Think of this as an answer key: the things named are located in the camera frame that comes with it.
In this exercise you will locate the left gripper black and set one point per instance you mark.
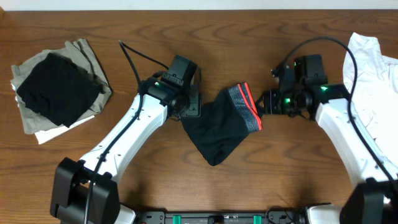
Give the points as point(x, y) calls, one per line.
point(193, 104)

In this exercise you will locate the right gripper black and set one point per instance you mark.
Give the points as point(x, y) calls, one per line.
point(271, 102)

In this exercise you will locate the black leggings with red waistband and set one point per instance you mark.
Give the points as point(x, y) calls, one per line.
point(224, 123)

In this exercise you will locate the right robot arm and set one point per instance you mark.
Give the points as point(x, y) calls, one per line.
point(372, 175)

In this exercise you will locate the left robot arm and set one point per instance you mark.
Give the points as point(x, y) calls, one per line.
point(86, 191)

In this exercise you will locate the white garment on right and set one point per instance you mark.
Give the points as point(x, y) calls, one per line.
point(375, 93)

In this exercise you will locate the folded beige garment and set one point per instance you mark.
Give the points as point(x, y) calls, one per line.
point(81, 54)

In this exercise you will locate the folded black garment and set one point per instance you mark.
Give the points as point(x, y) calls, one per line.
point(58, 91)

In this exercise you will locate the folded white garment under pile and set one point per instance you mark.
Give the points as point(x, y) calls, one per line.
point(45, 136)

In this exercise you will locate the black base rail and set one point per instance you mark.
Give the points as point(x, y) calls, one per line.
point(271, 216)

